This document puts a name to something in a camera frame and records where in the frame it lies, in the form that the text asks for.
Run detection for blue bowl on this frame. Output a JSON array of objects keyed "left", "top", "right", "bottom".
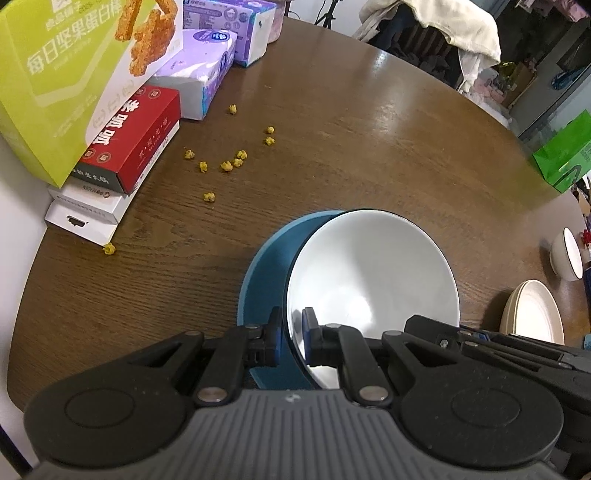
[{"left": 236, "top": 210, "right": 341, "bottom": 390}]

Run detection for cream plate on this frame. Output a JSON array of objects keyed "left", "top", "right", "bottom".
[{"left": 500, "top": 279, "right": 565, "bottom": 345}]

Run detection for white bowl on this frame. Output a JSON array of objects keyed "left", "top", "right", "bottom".
[
  {"left": 550, "top": 227, "right": 583, "bottom": 282},
  {"left": 284, "top": 209, "right": 461, "bottom": 389}
]

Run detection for small red flower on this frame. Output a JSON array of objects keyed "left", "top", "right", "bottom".
[{"left": 580, "top": 229, "right": 591, "bottom": 251}]

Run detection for scattered corn kernels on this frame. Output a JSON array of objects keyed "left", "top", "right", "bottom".
[{"left": 102, "top": 103, "right": 277, "bottom": 257}]

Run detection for green paper bag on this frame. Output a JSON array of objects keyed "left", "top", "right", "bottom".
[{"left": 533, "top": 110, "right": 591, "bottom": 193}]

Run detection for white flat box stack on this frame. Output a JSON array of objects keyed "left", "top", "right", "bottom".
[{"left": 45, "top": 122, "right": 179, "bottom": 247}]

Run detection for red box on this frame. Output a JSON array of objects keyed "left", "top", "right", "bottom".
[{"left": 71, "top": 85, "right": 180, "bottom": 194}]

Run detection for purple tissue pack lower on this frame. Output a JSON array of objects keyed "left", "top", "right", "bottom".
[{"left": 148, "top": 29, "right": 238, "bottom": 121}]

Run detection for purple tissue pack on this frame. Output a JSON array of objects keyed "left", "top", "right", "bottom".
[
  {"left": 148, "top": 29, "right": 238, "bottom": 121},
  {"left": 183, "top": 0, "right": 276, "bottom": 67}
]

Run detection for pink textured vase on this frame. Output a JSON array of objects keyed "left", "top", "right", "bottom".
[{"left": 269, "top": 0, "right": 290, "bottom": 43}]

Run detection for studio light on stand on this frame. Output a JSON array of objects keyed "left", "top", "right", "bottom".
[{"left": 315, "top": 0, "right": 339, "bottom": 30}]

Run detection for chair with clothes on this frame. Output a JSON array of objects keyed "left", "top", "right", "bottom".
[{"left": 352, "top": 0, "right": 502, "bottom": 96}]

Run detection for purple tissue pack upper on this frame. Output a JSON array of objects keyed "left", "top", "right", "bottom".
[{"left": 183, "top": 0, "right": 276, "bottom": 67}]

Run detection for yellow green snack box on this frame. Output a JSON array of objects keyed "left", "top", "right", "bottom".
[{"left": 1, "top": 0, "right": 183, "bottom": 187}]

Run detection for cream sweater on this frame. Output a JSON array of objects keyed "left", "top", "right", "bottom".
[{"left": 353, "top": 0, "right": 502, "bottom": 93}]

